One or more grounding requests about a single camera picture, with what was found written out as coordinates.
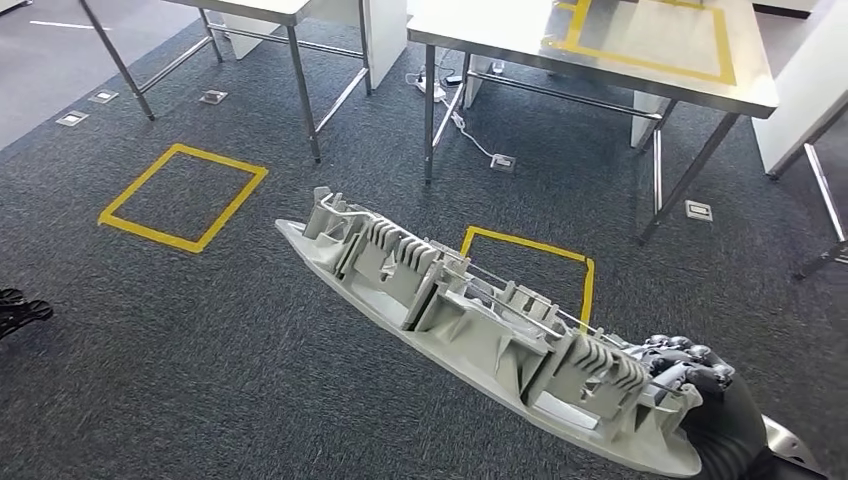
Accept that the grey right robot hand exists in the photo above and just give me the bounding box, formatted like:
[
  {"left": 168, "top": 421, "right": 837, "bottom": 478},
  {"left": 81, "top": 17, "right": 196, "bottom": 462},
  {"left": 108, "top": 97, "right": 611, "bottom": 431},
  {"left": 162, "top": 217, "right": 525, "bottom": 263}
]
[{"left": 635, "top": 334, "right": 771, "bottom": 480}]

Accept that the grey plastic wheel hubcap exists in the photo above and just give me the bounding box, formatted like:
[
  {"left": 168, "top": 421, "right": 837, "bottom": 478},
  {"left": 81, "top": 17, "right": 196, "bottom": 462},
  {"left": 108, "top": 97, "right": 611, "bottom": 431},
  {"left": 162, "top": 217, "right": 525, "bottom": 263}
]
[{"left": 274, "top": 186, "right": 705, "bottom": 480}]

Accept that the stainless steel table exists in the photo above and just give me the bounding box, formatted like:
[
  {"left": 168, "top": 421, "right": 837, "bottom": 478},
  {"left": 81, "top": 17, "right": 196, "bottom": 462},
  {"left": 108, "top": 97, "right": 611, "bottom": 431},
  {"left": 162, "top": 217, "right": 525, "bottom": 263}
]
[
  {"left": 405, "top": 0, "right": 781, "bottom": 248},
  {"left": 768, "top": 119, "right": 848, "bottom": 281},
  {"left": 78, "top": 0, "right": 374, "bottom": 165}
]

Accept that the white desk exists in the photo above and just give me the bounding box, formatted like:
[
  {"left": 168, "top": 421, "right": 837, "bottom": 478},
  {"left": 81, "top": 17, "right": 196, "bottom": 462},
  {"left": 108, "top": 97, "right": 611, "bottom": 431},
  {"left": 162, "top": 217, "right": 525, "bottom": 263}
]
[
  {"left": 751, "top": 0, "right": 848, "bottom": 177},
  {"left": 221, "top": 0, "right": 409, "bottom": 91}
]

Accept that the large yellow tape rectangle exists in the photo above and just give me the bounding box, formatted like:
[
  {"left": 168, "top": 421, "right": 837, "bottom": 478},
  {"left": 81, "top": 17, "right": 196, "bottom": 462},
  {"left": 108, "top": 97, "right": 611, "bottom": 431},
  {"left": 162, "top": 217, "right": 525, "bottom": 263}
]
[{"left": 543, "top": 0, "right": 738, "bottom": 87}]

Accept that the white power strip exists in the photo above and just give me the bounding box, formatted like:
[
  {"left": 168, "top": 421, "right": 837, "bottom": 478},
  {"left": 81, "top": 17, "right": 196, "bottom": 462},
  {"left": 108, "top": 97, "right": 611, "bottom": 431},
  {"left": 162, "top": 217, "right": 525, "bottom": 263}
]
[{"left": 413, "top": 71, "right": 448, "bottom": 104}]

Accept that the white floor cable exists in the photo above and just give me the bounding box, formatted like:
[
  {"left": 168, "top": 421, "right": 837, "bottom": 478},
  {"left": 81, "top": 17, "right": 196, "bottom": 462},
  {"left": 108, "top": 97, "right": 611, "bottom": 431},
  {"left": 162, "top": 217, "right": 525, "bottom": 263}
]
[{"left": 450, "top": 109, "right": 499, "bottom": 160}]

